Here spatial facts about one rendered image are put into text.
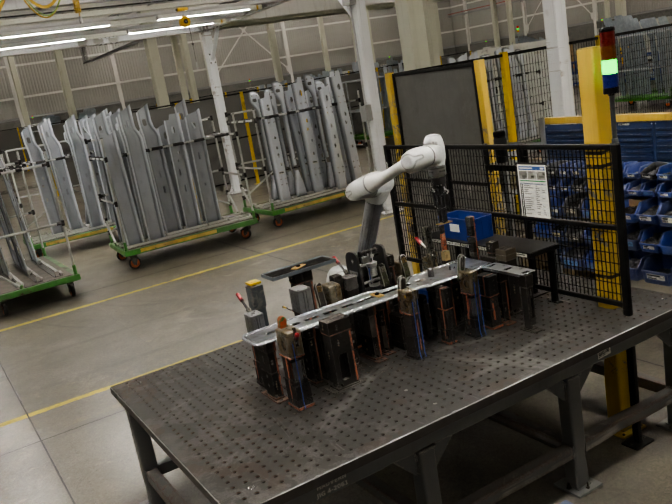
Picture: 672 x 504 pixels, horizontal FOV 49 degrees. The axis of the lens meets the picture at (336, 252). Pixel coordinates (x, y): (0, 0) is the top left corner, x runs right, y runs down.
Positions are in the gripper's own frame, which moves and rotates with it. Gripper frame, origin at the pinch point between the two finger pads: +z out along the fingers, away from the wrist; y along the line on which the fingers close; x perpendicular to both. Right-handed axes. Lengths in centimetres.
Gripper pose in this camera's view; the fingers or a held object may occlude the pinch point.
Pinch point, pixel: (442, 215)
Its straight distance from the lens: 383.6
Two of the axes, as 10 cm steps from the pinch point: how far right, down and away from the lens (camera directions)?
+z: 1.6, 9.6, 2.4
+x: 8.4, -2.6, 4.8
